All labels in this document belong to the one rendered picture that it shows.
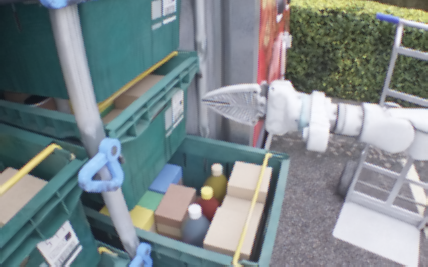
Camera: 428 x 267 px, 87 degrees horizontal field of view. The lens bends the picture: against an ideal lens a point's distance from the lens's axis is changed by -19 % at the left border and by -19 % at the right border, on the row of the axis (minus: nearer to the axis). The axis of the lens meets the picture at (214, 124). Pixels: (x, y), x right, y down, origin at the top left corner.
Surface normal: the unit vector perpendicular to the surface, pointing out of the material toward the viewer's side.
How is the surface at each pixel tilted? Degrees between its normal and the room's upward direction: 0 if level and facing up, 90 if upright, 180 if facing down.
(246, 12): 90
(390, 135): 87
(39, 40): 95
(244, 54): 90
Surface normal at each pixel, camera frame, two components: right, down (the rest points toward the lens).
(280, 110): -0.35, 0.48
